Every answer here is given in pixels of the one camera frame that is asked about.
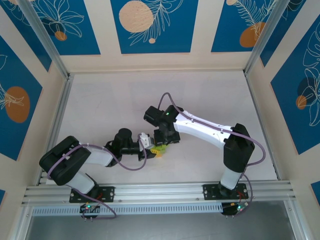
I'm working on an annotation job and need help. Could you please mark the slotted grey cable duct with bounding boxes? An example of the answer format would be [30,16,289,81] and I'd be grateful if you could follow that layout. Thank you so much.
[31,202,224,216]

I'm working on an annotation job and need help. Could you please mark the black controller board mount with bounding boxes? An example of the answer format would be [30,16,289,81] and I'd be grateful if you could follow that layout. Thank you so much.
[220,202,249,219]
[79,202,101,222]

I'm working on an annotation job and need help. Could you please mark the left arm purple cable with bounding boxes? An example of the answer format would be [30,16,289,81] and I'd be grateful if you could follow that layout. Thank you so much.
[46,133,148,221]

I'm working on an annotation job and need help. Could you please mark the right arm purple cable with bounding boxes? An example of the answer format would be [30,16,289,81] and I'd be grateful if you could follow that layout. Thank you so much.
[158,92,266,208]

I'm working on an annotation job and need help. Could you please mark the long lime green lego brick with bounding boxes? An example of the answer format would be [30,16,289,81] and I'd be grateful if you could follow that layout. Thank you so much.
[149,144,168,155]

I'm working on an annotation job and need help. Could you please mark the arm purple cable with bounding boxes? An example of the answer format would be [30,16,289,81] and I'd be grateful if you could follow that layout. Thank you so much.
[46,133,148,221]
[158,92,266,208]

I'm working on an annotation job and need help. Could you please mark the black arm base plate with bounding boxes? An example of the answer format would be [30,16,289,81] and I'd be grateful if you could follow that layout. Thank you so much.
[202,183,247,201]
[69,186,116,204]

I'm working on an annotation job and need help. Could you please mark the aluminium table edge rail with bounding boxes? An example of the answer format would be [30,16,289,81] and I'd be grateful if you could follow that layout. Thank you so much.
[243,71,282,181]
[36,73,75,187]

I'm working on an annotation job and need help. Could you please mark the blue floral wall panel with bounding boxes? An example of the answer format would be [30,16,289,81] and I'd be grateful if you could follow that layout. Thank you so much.
[26,0,101,56]
[259,0,320,68]
[210,0,278,53]
[0,34,44,162]
[110,0,200,55]
[270,24,320,156]
[0,0,53,73]

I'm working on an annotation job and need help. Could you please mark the aluminium mounting rail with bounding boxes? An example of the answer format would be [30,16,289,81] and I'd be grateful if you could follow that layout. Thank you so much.
[21,181,293,206]

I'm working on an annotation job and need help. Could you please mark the aluminium frame post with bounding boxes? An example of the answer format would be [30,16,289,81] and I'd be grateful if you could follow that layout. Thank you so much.
[244,0,292,76]
[18,0,71,80]

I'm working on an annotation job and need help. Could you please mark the grey metal sheet panel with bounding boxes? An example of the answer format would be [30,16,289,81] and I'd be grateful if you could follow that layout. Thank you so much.
[24,199,301,240]

